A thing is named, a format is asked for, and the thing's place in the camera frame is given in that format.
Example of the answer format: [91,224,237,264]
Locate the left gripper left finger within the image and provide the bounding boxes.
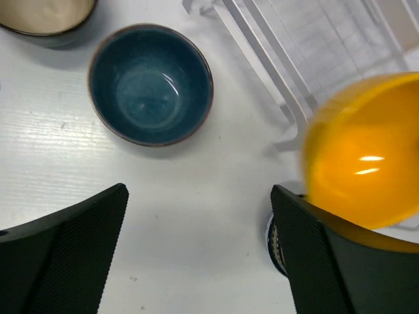
[1,183,128,313]

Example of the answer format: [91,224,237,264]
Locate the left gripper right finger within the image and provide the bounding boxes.
[270,184,418,313]

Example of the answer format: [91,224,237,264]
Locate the yellow bowl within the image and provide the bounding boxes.
[302,71,418,230]

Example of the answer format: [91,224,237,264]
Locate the beige bowl dark exterior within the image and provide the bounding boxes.
[264,213,287,277]

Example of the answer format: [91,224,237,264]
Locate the dark blue ceramic bowl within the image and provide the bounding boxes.
[87,24,214,147]

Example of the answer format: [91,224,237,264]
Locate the beige bowl black rim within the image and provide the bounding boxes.
[1,0,99,48]

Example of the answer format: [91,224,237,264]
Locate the white wire dish rack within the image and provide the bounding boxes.
[181,0,419,230]

